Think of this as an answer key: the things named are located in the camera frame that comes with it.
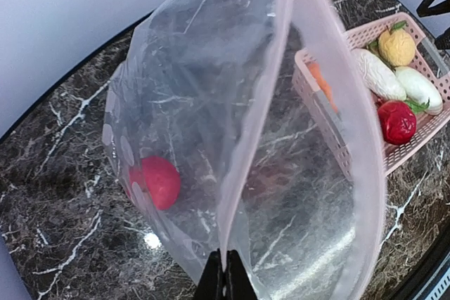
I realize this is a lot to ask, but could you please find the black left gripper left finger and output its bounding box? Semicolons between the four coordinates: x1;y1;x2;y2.
195;249;224;300

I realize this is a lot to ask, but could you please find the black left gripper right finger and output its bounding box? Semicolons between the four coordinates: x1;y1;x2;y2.
224;250;257;300

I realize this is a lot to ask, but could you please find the white toy radish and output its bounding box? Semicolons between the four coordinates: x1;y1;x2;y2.
395;66;443;115

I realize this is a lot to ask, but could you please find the white toy cabbage with leaves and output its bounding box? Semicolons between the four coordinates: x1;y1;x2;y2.
351;48;407;101

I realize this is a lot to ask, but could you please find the red toy pomegranate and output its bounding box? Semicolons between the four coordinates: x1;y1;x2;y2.
377;100;417;145

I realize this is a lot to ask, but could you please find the red toy apple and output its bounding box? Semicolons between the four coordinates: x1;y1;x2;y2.
129;156;181;210

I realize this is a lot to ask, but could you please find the orange toy fruit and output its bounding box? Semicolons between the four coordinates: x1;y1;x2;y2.
307;62;338;113

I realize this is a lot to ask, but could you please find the clear zip top bag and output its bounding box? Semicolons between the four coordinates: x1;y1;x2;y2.
102;0;386;299

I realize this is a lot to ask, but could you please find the yellow toy pear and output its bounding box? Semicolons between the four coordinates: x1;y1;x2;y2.
366;20;416;68

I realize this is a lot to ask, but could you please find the pink perforated plastic basket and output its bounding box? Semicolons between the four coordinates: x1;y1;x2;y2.
292;12;449;178

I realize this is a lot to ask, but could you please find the white slotted cable duct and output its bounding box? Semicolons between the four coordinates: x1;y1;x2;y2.
421;270;449;300

